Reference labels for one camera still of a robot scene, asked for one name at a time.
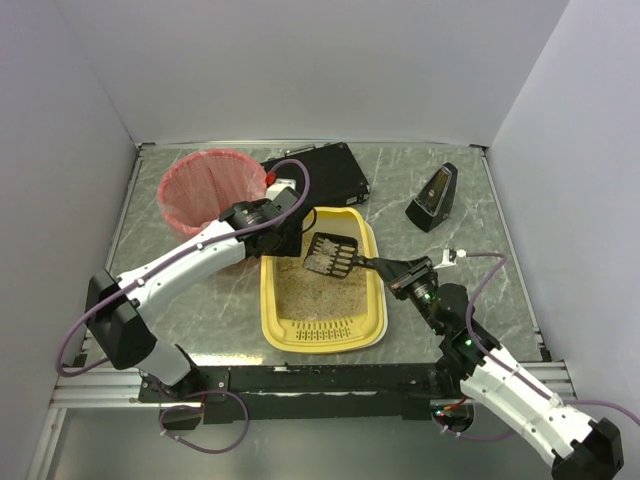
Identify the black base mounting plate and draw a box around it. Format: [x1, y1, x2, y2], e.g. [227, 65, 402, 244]
[138, 363, 462, 424]

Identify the yellow litter box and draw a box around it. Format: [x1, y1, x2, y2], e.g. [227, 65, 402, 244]
[259, 205, 388, 355]

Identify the red waste basket with liner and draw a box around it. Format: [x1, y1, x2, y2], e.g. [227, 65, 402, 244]
[156, 149, 267, 243]

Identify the black metronome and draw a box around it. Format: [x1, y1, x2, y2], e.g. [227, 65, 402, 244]
[405, 162, 458, 232]

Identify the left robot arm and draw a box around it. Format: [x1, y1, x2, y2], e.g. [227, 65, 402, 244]
[87, 193, 310, 399]

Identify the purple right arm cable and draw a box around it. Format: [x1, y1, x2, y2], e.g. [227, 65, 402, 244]
[439, 251, 640, 443]

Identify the black carrying case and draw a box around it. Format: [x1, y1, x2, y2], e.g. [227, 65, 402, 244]
[262, 142, 371, 207]

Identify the aluminium frame rail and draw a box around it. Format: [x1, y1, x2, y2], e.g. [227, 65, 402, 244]
[49, 368, 143, 409]

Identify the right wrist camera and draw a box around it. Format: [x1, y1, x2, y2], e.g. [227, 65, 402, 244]
[434, 248, 467, 270]

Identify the black litter scoop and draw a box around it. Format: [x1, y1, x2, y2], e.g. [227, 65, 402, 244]
[302, 232, 375, 279]

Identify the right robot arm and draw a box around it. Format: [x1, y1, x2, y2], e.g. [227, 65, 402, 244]
[366, 257, 624, 479]

